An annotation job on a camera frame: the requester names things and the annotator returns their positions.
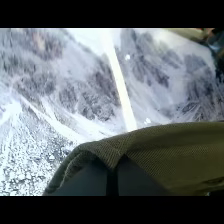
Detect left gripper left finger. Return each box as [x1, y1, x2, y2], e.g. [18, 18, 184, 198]
[52, 157, 110, 197]

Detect olive green garment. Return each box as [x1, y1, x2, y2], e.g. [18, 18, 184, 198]
[42, 121, 224, 197]

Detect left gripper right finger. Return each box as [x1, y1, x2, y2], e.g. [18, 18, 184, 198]
[116, 155, 172, 197]

